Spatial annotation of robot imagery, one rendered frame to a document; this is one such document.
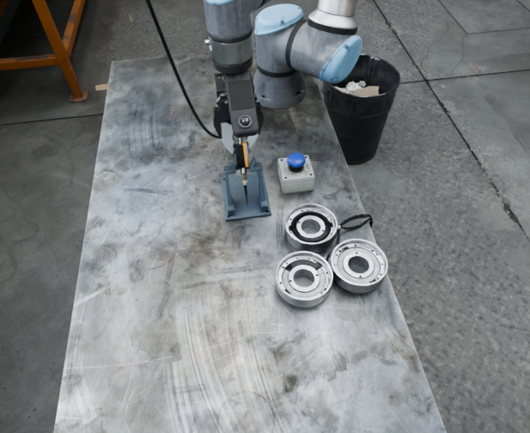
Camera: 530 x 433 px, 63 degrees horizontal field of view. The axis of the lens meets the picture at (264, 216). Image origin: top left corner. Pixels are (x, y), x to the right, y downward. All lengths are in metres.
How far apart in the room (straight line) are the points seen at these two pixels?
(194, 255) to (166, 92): 0.58
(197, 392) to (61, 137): 2.06
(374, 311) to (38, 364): 1.32
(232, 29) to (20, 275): 1.57
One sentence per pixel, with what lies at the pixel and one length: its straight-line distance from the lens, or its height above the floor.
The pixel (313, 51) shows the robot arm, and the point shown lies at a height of 0.99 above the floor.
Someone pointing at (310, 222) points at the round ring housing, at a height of 0.82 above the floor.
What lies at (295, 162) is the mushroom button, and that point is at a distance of 0.95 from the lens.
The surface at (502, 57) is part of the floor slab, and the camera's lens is 3.28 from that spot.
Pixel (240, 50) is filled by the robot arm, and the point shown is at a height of 1.15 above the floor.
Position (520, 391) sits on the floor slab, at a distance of 1.80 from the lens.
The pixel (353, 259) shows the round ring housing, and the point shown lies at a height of 0.82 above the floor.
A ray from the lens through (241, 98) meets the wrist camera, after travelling 0.78.
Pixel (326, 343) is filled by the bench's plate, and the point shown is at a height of 0.80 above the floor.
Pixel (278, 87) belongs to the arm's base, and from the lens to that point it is 1.19.
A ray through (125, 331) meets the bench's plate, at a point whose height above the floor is 0.80.
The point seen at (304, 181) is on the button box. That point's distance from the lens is 0.96.
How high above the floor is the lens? 1.53
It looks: 51 degrees down
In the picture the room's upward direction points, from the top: 2 degrees counter-clockwise
